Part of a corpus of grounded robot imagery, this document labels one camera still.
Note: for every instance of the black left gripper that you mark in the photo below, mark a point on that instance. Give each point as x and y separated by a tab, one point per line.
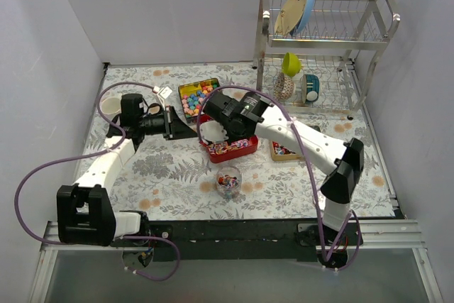
169	123

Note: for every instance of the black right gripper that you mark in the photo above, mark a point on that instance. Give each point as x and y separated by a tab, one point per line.
211	110

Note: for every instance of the green tin of star candies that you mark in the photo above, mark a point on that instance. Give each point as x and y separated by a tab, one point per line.
193	94

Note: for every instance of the red tin of swirl lollipops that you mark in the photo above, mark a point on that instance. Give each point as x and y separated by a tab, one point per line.
221	152

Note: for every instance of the clear glass jar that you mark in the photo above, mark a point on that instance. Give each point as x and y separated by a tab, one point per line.
228	182

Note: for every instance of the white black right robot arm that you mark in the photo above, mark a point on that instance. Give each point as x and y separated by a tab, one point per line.
341	162

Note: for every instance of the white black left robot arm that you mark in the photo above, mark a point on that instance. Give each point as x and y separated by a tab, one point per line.
84	211

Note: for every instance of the patterned brown bowl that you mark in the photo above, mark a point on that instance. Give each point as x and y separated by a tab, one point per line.
284	87

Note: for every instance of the white cup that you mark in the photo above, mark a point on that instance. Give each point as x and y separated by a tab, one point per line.
110	107

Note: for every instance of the green bowl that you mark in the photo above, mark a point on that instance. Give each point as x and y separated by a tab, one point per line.
291	65

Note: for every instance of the teal white bowl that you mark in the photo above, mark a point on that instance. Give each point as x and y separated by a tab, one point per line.
310	88

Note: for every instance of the steel dish rack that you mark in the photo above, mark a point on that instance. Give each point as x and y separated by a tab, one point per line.
341	44

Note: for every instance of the cream plate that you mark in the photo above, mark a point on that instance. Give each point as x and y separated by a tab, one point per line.
289	16

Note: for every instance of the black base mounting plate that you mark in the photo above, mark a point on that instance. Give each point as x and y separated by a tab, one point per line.
261	239

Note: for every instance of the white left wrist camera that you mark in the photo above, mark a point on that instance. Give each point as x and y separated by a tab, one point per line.
162	93

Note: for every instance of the aluminium frame rail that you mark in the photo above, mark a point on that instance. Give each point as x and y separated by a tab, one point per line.
57	234

